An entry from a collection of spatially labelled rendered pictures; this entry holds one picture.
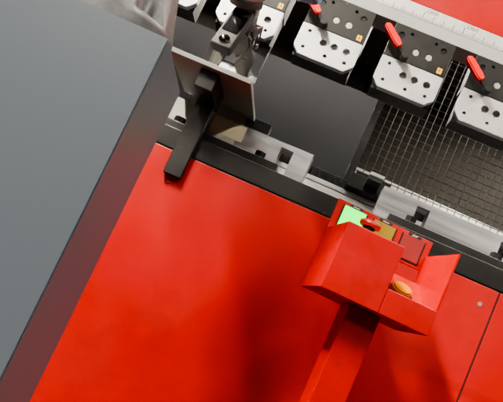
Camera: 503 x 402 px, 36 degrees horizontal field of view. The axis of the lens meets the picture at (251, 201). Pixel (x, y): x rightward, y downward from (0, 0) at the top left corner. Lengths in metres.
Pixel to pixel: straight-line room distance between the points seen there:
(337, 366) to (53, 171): 0.73
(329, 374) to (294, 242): 0.37
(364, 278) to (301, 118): 1.12
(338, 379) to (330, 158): 1.10
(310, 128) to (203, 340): 0.94
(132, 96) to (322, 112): 1.62
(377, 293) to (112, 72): 0.68
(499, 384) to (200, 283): 0.64
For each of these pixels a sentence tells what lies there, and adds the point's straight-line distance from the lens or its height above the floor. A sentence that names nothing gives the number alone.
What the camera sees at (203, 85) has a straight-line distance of 1.59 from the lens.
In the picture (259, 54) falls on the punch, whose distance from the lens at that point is 1.88.
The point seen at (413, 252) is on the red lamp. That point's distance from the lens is 1.50.
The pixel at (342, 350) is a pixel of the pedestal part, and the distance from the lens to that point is 1.35.
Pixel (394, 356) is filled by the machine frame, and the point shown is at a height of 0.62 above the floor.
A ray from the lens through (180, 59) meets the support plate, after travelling 1.63.
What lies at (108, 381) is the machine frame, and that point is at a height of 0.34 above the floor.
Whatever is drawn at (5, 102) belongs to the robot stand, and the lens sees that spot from 0.80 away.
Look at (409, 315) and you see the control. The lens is 1.33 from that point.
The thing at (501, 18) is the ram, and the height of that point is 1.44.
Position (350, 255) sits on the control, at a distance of 1.30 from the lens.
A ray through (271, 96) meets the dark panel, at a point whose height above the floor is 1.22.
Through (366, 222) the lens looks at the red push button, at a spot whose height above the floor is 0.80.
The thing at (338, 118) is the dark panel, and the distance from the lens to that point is 2.37.
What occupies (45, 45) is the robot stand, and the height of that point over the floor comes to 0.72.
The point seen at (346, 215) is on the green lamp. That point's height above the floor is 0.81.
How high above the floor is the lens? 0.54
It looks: 9 degrees up
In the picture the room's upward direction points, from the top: 25 degrees clockwise
